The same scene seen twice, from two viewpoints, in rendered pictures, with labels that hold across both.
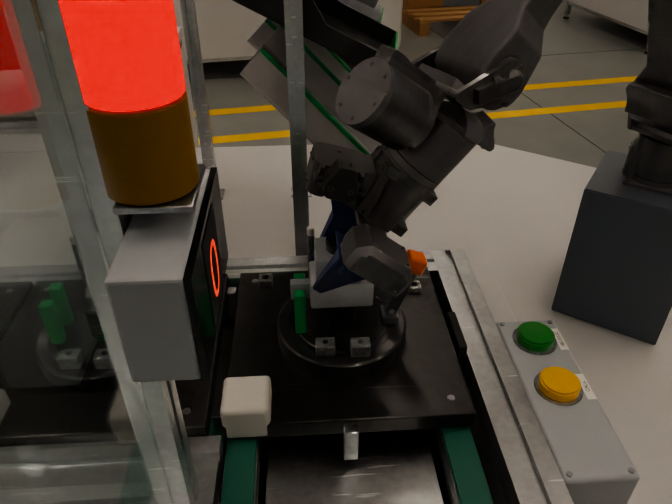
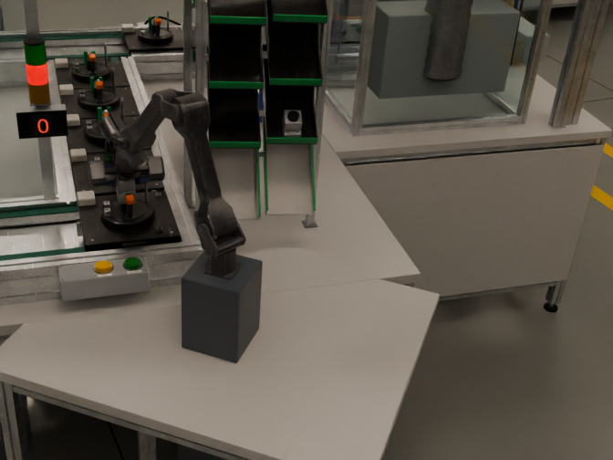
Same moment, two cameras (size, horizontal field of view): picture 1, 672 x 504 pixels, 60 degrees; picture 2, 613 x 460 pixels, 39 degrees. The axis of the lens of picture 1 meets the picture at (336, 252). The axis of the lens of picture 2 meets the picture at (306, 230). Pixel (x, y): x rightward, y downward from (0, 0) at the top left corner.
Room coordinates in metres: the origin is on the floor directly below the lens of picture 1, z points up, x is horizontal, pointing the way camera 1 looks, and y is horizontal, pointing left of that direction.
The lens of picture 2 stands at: (0.40, -1.98, 2.17)
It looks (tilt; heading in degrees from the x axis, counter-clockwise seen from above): 32 degrees down; 74
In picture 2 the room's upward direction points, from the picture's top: 5 degrees clockwise
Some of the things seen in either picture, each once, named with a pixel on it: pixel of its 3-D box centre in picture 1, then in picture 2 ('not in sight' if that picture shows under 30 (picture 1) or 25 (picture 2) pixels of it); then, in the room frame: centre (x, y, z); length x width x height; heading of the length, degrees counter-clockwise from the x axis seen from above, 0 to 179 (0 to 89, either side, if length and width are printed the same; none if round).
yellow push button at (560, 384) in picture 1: (558, 386); (103, 267); (0.41, -0.23, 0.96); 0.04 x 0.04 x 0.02
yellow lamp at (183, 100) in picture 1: (144, 141); (38, 90); (0.28, 0.10, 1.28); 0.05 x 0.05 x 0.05
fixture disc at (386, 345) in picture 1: (341, 326); (127, 213); (0.48, -0.01, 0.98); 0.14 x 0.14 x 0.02
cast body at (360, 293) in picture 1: (330, 268); (125, 183); (0.48, 0.01, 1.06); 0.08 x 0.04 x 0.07; 94
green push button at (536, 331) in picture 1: (534, 338); (132, 264); (0.48, -0.22, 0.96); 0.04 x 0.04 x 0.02
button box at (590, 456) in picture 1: (552, 407); (104, 278); (0.41, -0.23, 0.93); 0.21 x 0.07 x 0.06; 4
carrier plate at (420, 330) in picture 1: (341, 339); (127, 219); (0.48, -0.01, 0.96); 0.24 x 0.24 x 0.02; 4
